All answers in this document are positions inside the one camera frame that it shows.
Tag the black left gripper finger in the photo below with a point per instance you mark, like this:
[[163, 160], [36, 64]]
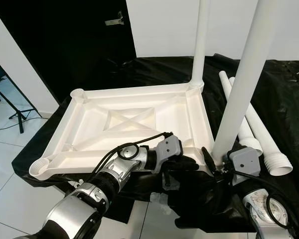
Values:
[[185, 165]]

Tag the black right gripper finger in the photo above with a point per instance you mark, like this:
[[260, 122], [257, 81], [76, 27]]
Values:
[[208, 159]]

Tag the black work table leg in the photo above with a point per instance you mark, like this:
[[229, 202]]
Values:
[[66, 189]]

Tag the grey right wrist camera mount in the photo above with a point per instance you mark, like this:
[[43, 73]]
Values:
[[245, 160]]

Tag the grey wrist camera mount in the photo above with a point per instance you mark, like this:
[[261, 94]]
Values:
[[245, 160], [167, 151]]

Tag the black shiny table cover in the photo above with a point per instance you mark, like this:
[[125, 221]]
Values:
[[42, 144]]

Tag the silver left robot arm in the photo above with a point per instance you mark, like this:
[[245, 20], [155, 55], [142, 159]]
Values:
[[74, 214]]

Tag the white work table frame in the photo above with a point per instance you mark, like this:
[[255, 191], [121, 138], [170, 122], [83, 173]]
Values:
[[157, 196]]

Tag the black tripod stand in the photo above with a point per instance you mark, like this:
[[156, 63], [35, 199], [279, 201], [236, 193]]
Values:
[[20, 114]]

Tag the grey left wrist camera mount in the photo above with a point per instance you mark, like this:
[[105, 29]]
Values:
[[167, 151]]

